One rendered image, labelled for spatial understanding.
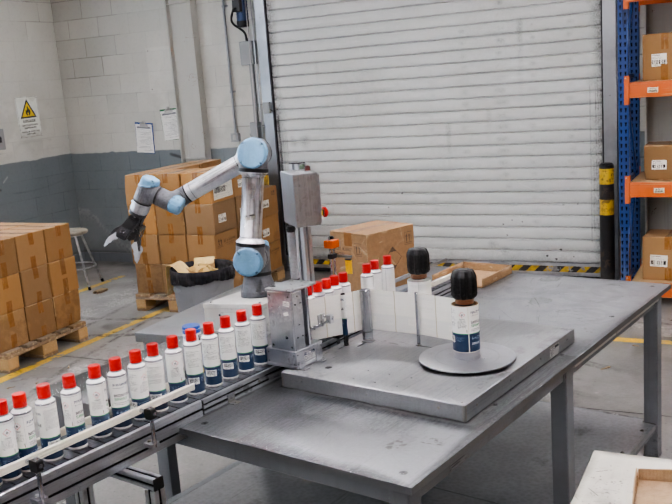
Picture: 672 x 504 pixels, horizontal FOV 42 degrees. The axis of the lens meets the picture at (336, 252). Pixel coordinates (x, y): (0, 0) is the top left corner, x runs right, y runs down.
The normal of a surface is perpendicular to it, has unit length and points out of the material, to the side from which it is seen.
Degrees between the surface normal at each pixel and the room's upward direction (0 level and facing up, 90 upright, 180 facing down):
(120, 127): 90
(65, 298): 85
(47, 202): 90
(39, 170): 90
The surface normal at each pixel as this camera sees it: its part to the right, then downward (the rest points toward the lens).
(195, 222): -0.39, 0.21
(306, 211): 0.32, 0.16
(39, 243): 0.91, 0.01
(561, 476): -0.59, 0.20
